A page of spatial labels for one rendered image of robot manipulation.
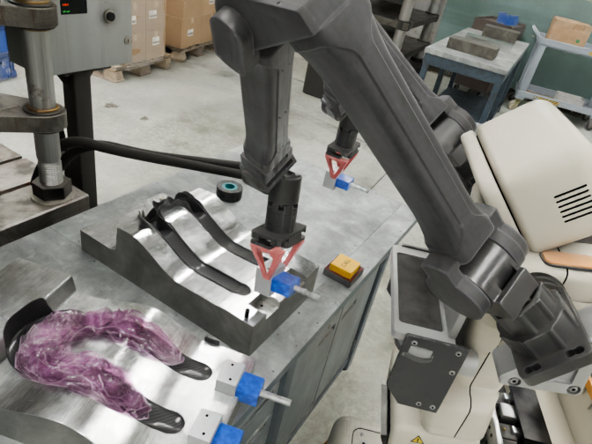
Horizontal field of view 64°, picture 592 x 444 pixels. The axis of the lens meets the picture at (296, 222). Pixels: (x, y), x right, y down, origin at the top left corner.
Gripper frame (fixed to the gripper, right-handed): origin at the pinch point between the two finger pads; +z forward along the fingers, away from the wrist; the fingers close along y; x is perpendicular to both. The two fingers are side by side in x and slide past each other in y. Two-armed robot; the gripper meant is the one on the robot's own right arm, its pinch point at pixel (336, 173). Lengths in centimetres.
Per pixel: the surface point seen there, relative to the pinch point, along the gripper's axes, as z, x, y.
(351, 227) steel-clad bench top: 15.0, 8.7, 0.6
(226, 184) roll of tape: 11.9, -29.7, 11.2
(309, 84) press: 85, -157, -332
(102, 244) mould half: 9, -32, 58
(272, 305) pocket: 8, 10, 52
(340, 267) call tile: 11.2, 15.1, 25.7
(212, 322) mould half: 11, 1, 61
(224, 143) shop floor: 96, -146, -166
